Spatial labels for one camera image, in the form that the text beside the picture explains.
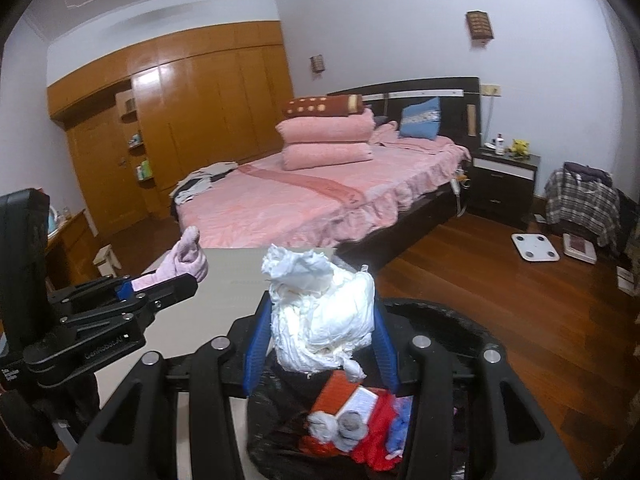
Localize dark nightstand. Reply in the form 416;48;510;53
467;147;542;229

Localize folded pink blanket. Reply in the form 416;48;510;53
282;141;375;171
276;108;376;147

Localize bin with black bag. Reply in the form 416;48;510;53
247;297;507;480

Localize pink sock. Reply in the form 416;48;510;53
132;227;210;294

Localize orange box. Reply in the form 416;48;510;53
311;371;382;424

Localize blue cushion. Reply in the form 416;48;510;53
398;96;443;140

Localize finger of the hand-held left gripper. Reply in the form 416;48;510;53
60;274;200;335
47;274;137;317

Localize bed with pink bedspread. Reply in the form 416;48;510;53
170;76;482;262

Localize brown dotted bolster pillow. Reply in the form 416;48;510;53
281;93;365;119

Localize wooden side desk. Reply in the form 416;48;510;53
45;210;102;292

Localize hanging white cable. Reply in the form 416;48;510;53
452;170;472;216

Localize person's left hand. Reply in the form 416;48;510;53
0;377;101;452

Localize grey sock pair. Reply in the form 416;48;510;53
306;410;369;454

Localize pile of grey clothes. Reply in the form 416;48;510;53
169;161;239;206

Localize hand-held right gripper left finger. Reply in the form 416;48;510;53
57;292;274;480

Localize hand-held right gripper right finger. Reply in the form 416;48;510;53
372;300;583;480

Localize red cloth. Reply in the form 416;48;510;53
300;390;403;472

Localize white framed tray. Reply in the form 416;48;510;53
562;232;599;265

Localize large wooden wall lamp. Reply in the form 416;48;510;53
466;10;495;41

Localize white paper sheet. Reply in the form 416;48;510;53
616;265;640;296

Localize white paper wad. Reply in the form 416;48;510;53
261;244;376;379

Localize blue crumpled cloth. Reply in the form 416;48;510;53
386;396;417;462

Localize small white stool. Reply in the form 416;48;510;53
93;245;121;276

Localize chair with plaid clothes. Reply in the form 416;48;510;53
544;161;624;249

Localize wooden wardrobe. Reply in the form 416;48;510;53
46;20;296;242

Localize rumpled pink sheet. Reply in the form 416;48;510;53
369;120;452;154

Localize white bathroom scale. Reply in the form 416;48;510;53
511;232;560;263

